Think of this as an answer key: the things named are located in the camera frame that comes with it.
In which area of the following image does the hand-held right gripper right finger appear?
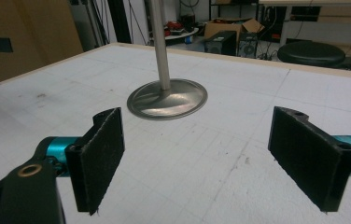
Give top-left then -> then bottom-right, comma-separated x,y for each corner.
267,105 -> 351,213

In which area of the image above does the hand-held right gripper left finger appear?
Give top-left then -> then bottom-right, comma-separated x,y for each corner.
44,106 -> 126,217

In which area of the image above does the metal utensil rack stand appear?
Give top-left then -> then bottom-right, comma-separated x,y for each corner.
126,0 -> 209,121

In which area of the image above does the black round stool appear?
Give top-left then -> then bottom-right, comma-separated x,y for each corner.
276,40 -> 347,68

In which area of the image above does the black computer tower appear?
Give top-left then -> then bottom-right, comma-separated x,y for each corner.
204,30 -> 238,57
237,32 -> 260,59

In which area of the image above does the brown board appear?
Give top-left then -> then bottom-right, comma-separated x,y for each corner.
0,0 -> 85,84

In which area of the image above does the round white table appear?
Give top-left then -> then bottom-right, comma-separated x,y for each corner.
163,21 -> 200,42

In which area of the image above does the open cardboard box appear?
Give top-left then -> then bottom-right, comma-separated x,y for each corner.
204,17 -> 265,40

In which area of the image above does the black frame post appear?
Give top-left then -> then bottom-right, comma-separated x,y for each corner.
106,0 -> 133,45

